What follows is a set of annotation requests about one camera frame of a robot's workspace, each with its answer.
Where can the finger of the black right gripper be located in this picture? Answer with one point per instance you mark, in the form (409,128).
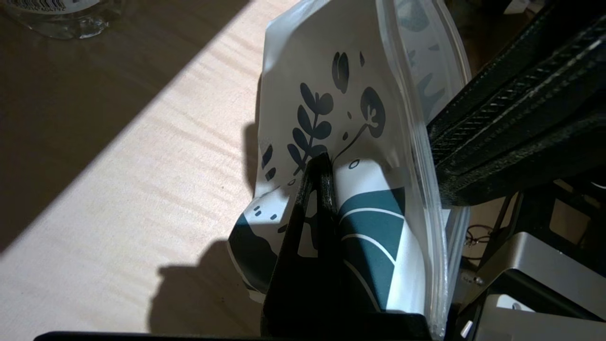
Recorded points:
(521,94)
(521,170)

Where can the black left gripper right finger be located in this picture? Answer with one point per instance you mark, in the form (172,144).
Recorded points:
(342,284)

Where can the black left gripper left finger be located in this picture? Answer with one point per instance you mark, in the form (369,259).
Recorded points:
(298,284)

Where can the blue patterned plastic bag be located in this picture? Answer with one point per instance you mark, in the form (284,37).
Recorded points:
(355,94)

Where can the white robot torso base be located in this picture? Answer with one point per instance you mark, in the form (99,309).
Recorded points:
(535,284)

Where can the beige wooden shelf cabinet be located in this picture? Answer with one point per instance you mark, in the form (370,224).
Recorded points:
(118,166)

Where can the clear water bottle black cap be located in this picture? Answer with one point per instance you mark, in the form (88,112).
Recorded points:
(61,19)

